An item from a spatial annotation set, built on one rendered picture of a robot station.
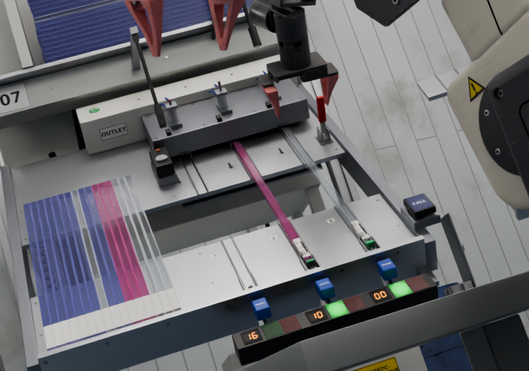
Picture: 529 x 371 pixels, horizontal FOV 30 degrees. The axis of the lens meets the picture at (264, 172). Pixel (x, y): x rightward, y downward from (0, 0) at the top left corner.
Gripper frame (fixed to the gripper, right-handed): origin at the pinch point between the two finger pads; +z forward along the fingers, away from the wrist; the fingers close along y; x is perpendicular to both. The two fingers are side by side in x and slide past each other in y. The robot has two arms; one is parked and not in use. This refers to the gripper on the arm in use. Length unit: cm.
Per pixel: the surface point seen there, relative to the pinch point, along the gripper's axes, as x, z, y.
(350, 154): 0.3, 13.0, -8.4
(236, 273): 26.8, 13.6, 22.4
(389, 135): -300, 193, -125
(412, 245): 35.2, 11.9, -6.5
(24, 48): -46, -7, 48
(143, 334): 36, 13, 40
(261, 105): -21.3, 8.5, 3.3
